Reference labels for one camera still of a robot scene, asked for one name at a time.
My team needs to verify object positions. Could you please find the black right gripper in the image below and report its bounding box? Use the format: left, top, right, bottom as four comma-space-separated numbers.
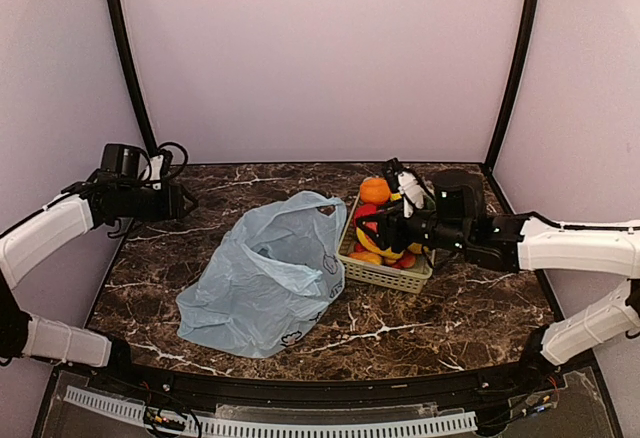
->
357, 196, 471, 253

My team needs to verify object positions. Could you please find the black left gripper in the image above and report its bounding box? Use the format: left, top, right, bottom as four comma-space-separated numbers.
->
119, 183, 199, 222

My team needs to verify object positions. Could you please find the orange persimmon fruit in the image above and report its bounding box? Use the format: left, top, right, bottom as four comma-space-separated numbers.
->
360, 177, 391, 205

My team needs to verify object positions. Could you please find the light blue printed plastic bag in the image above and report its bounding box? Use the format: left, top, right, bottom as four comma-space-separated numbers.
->
176, 191, 347, 359

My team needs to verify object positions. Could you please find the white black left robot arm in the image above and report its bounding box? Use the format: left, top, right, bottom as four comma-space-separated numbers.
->
1, 183, 198, 394

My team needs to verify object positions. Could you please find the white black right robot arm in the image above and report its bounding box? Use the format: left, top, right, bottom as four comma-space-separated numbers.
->
356, 209, 639, 392

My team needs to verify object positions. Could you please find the yellow orange mango fruit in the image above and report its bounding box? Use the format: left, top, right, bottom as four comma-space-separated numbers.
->
356, 228, 403, 260

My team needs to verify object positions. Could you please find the large red fruit left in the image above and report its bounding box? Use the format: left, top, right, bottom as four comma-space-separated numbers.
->
353, 203, 379, 222

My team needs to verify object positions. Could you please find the bunch of small peaches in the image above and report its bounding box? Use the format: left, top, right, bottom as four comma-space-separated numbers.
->
353, 243, 417, 269

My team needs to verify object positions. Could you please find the pale green perforated basket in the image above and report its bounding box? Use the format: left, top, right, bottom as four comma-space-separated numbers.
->
338, 189, 436, 294

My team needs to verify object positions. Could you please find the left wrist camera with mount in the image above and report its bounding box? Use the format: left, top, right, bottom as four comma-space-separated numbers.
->
139, 141, 189, 190

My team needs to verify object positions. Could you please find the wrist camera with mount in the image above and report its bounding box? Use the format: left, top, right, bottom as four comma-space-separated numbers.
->
382, 158, 435, 218
139, 141, 189, 190

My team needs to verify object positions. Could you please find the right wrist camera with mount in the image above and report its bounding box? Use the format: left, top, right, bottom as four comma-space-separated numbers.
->
382, 158, 435, 218

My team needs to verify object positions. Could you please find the white slotted cable duct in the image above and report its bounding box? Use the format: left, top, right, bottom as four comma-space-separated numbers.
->
64, 386, 477, 437

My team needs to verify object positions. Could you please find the black left corner frame post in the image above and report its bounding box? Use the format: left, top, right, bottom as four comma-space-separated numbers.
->
106, 0, 158, 155

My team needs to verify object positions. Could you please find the black corner frame post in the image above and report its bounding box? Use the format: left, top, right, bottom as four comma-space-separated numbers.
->
106, 0, 158, 155
483, 0, 538, 175

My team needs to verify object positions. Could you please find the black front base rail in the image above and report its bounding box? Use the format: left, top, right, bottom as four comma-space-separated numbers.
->
34, 355, 621, 437

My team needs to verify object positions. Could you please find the black right corner frame post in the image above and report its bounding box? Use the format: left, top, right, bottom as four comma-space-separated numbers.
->
483, 0, 538, 175

